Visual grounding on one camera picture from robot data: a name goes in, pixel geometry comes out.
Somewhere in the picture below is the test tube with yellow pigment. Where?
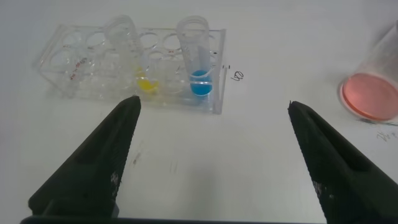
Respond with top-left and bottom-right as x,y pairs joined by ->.
104,14 -> 160,100

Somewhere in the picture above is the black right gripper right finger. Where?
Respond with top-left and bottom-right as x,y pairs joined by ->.
287,100 -> 398,224

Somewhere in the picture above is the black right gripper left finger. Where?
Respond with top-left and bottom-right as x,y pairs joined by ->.
27,95 -> 142,218

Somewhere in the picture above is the test tube with blue pigment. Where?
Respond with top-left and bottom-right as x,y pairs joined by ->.
176,15 -> 215,97

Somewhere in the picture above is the clear plastic test tube rack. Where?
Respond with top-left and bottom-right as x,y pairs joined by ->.
32,23 -> 227,115

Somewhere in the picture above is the clear glass beaker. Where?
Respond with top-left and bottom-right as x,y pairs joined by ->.
338,20 -> 398,124

